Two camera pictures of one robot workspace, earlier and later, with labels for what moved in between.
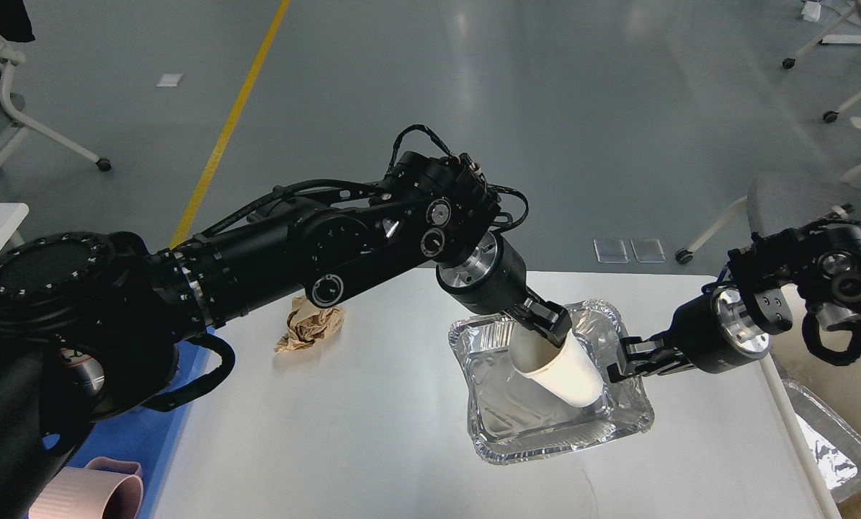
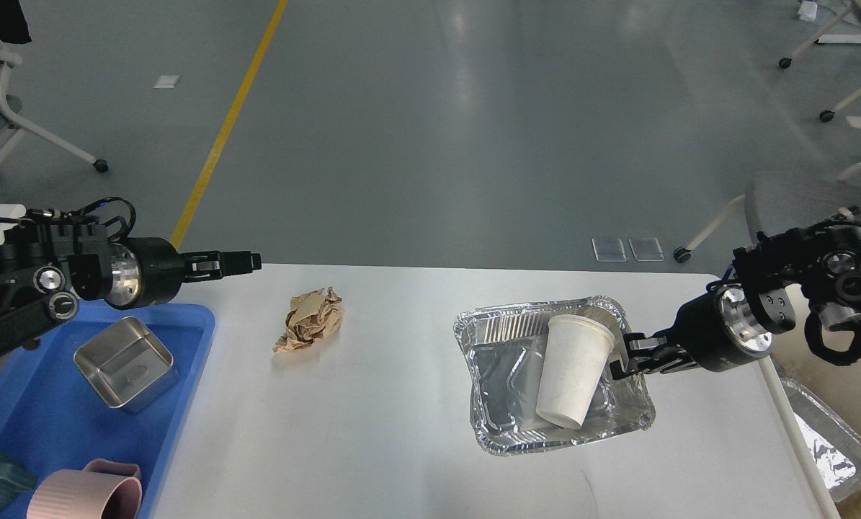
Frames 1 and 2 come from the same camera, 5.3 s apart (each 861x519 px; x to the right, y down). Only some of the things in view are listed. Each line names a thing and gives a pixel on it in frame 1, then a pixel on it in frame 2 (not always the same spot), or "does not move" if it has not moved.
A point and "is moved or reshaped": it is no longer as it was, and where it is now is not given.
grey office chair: (784, 202) does not move
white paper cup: (568, 371) is moved or reshaped
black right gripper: (716, 333) does not move
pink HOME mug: (104, 489) does not move
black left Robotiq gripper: (491, 280) to (148, 271)
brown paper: (307, 324) does not move
